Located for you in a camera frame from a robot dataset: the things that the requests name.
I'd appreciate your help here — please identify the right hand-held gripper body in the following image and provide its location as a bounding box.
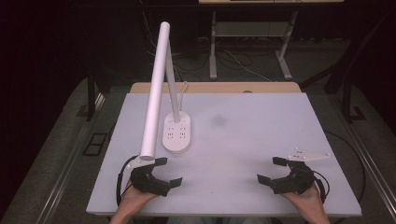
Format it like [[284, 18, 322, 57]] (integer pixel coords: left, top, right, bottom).
[[269, 147, 332, 196]]

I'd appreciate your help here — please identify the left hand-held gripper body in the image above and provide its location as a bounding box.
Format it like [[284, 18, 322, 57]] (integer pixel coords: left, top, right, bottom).
[[125, 155, 172, 198]]

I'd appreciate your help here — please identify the person's left hand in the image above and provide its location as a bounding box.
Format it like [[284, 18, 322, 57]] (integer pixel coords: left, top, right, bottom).
[[119, 179, 159, 210]]

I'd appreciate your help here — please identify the person's right hand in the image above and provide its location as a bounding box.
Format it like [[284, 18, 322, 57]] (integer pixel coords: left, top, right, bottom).
[[279, 182, 323, 210]]

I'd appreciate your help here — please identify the white desk lamp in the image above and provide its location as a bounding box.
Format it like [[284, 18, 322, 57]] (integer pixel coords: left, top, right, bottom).
[[138, 21, 192, 161]]

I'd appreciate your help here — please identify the black metal stand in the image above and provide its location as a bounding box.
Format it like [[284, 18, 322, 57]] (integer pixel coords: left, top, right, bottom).
[[76, 74, 106, 122], [299, 11, 396, 124]]

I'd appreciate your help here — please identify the desk with white metal legs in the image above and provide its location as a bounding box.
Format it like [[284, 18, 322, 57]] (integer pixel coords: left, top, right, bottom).
[[198, 0, 346, 82]]

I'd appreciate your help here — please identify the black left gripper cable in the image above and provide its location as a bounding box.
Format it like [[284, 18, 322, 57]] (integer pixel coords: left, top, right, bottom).
[[115, 154, 140, 207]]

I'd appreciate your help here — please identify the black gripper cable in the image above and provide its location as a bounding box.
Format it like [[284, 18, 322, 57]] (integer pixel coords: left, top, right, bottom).
[[312, 169, 332, 205], [115, 154, 140, 207]]

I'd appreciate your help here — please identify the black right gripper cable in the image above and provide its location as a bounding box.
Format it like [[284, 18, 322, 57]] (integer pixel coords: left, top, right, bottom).
[[312, 169, 332, 205]]

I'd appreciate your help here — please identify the black floor frame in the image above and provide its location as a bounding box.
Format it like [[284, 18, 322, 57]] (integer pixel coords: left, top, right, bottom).
[[81, 132, 109, 157]]

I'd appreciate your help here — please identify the thin black cable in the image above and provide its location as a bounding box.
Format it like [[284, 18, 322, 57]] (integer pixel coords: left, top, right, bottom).
[[322, 129, 367, 205]]

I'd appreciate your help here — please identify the metal floor rail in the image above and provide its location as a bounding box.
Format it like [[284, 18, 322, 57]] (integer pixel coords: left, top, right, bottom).
[[337, 106, 396, 216], [33, 122, 94, 224]]

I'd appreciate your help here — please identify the white lamp cable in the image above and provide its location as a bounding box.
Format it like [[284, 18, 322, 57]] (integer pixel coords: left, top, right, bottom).
[[177, 80, 189, 112]]

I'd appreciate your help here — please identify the white floor cable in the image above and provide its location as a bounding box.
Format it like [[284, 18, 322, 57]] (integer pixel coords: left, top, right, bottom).
[[221, 49, 273, 83]]

